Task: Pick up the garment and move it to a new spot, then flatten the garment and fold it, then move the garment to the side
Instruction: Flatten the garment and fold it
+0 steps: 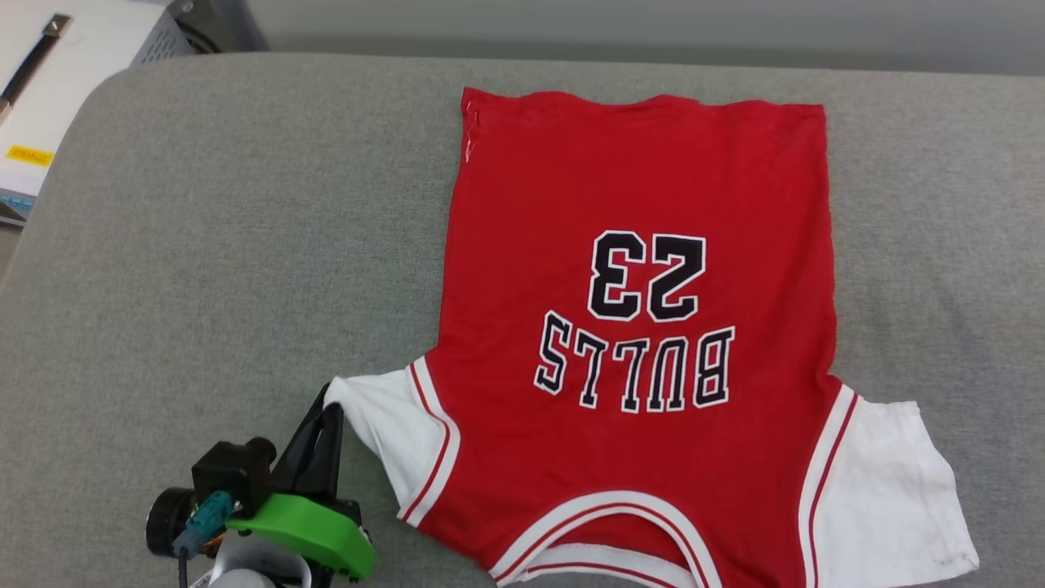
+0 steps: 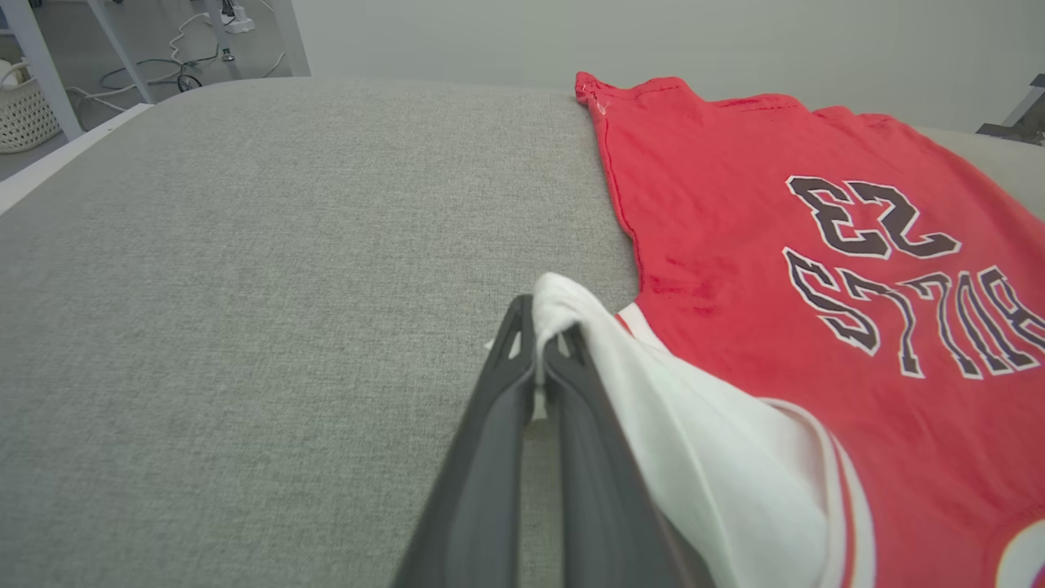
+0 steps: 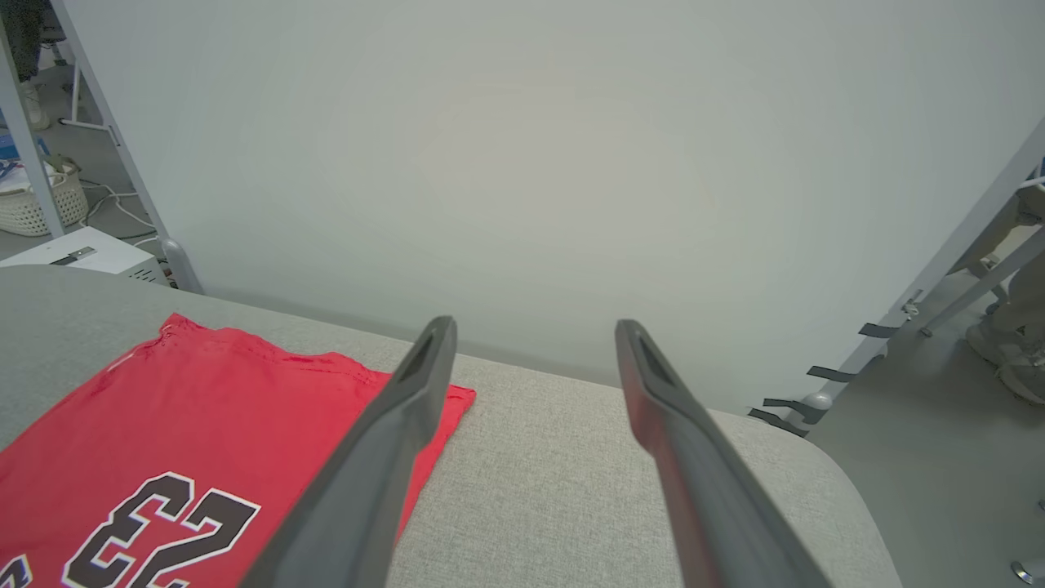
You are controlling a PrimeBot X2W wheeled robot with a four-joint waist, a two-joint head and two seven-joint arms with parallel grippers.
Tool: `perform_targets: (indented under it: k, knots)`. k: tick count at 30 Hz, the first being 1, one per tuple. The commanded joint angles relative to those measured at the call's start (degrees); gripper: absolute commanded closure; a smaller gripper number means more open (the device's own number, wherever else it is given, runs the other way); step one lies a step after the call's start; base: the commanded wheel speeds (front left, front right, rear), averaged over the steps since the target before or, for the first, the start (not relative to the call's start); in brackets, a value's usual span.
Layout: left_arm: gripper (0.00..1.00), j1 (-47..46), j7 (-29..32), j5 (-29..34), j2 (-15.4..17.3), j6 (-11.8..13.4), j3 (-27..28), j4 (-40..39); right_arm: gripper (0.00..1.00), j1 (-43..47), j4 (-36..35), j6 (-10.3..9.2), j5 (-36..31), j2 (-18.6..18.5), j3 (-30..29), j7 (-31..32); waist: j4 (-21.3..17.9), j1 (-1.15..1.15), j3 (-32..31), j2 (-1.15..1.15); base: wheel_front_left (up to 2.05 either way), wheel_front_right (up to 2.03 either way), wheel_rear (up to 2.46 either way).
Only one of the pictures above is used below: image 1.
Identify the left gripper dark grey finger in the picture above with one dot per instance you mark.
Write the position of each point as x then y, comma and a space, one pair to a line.
304, 449
331, 457

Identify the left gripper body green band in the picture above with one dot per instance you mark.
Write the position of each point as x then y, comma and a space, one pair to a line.
318, 531

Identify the red and white Bulls jersey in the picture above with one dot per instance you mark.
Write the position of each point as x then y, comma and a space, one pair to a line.
637, 457

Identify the yellow box label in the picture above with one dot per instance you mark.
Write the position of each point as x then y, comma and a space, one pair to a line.
29, 155

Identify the white metal equipment box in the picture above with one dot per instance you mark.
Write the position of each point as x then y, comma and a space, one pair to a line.
90, 73

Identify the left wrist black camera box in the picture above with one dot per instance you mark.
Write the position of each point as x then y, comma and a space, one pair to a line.
233, 474

